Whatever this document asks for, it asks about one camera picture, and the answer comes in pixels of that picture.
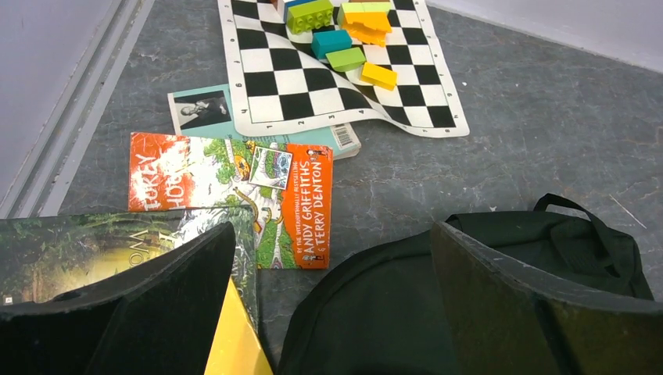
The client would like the teal toy brick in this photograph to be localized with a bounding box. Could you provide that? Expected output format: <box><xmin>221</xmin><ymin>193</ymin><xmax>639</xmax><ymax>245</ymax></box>
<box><xmin>311</xmin><ymin>29</ymin><xmax>353</xmax><ymax>59</ymax></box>

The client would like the yellow small toy brick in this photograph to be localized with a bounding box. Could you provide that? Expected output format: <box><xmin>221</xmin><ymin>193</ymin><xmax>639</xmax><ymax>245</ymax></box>
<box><xmin>360</xmin><ymin>62</ymin><xmax>398</xmax><ymax>91</ymax></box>

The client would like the green toy brick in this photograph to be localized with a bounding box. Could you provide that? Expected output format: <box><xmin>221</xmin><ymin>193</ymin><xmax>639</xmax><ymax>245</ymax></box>
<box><xmin>286</xmin><ymin>0</ymin><xmax>334</xmax><ymax>34</ymax></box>

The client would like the blue toy brick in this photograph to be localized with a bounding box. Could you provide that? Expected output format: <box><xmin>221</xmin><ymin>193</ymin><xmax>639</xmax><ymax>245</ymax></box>
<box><xmin>282</xmin><ymin>0</ymin><xmax>313</xmax><ymax>23</ymax></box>

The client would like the teal paperback book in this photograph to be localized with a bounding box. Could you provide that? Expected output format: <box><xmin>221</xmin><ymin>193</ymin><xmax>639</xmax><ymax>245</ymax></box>
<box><xmin>167</xmin><ymin>84</ymin><xmax>361</xmax><ymax>160</ymax></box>

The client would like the light green flat brick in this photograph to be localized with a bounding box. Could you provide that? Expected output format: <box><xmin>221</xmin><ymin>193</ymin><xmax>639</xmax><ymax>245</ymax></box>
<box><xmin>325</xmin><ymin>47</ymin><xmax>366</xmax><ymax>73</ymax></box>

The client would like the dark green forest book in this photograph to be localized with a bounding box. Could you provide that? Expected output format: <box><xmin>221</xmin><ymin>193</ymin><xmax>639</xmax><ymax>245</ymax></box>
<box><xmin>1</xmin><ymin>206</ymin><xmax>259</xmax><ymax>326</ymax></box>

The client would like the black and white chess mat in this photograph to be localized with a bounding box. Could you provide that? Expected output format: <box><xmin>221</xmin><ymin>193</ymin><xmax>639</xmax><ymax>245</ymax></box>
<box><xmin>217</xmin><ymin>1</ymin><xmax>470</xmax><ymax>138</ymax></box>

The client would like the black student backpack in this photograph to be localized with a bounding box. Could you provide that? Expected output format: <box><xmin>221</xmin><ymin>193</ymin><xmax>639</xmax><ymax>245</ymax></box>
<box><xmin>277</xmin><ymin>194</ymin><xmax>656</xmax><ymax>374</ymax></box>

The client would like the orange treehouse story book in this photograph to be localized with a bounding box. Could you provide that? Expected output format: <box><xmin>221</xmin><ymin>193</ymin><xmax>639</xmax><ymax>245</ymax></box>
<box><xmin>128</xmin><ymin>133</ymin><xmax>334</xmax><ymax>270</ymax></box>

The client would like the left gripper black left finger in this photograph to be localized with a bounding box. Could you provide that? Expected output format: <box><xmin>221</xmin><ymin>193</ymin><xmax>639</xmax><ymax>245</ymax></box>
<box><xmin>1</xmin><ymin>223</ymin><xmax>236</xmax><ymax>374</ymax></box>

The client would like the yellow book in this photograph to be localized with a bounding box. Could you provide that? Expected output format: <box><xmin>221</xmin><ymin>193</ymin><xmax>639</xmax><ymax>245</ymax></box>
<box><xmin>204</xmin><ymin>280</ymin><xmax>273</xmax><ymax>375</ymax></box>

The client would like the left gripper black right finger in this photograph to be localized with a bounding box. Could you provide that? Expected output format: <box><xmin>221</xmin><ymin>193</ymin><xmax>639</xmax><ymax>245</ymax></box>
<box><xmin>431</xmin><ymin>223</ymin><xmax>662</xmax><ymax>374</ymax></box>

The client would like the orange toy brick stack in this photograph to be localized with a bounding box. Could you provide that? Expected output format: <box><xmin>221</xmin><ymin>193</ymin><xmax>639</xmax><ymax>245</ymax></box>
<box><xmin>340</xmin><ymin>12</ymin><xmax>392</xmax><ymax>47</ymax></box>

